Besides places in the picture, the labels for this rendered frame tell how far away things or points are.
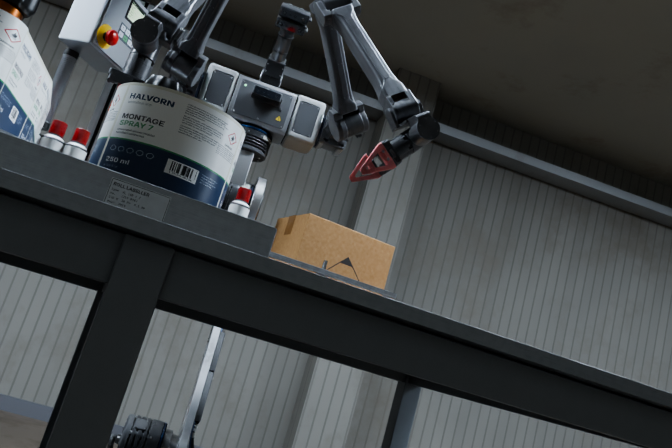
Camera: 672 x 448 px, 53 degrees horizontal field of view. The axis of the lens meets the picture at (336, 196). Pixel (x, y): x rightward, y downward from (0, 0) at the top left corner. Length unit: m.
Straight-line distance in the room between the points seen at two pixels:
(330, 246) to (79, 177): 1.16
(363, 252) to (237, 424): 2.50
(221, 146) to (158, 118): 0.10
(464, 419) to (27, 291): 2.82
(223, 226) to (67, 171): 0.20
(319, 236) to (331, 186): 2.55
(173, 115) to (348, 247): 1.09
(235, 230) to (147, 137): 0.18
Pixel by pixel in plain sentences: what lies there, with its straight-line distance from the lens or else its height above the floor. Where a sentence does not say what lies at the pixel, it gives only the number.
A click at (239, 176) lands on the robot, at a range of 2.11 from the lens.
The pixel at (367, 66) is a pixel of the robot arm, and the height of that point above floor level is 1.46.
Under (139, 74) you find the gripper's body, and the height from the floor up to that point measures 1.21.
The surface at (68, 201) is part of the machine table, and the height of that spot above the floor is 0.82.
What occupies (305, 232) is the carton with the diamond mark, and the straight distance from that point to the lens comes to 1.89.
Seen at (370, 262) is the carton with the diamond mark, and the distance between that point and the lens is 1.99.
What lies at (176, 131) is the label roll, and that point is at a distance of 0.95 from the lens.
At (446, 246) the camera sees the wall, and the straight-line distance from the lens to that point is 4.63.
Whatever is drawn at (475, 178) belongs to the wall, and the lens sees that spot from 4.80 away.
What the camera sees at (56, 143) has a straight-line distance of 1.65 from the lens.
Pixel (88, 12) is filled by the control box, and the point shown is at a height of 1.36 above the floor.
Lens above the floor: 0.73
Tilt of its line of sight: 14 degrees up
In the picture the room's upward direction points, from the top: 16 degrees clockwise
